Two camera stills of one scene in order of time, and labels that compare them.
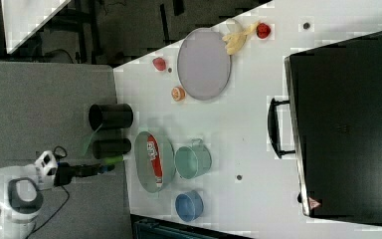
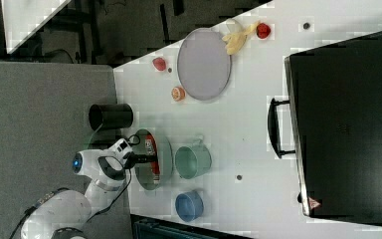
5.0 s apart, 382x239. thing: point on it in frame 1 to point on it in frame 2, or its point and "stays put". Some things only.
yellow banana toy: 235,41 stays put
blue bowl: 189,205 stays put
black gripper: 66,172 to 132,158
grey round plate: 204,66 stays put
